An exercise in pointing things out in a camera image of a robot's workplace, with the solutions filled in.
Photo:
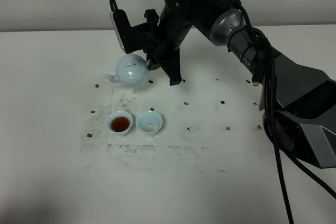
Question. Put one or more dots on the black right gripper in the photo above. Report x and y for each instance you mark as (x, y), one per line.
(166, 34)

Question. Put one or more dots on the light blue porcelain teapot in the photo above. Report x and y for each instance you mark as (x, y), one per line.
(131, 70)

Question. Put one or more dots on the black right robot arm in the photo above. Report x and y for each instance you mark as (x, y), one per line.
(305, 97)

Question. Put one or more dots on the right light blue teacup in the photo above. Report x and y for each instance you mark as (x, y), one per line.
(149, 122)

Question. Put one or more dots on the light blue teacup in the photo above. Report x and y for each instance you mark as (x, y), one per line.
(120, 122)
(149, 122)

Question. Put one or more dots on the left light blue teacup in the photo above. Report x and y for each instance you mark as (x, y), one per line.
(120, 122)

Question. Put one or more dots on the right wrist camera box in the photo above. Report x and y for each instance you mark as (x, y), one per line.
(131, 38)

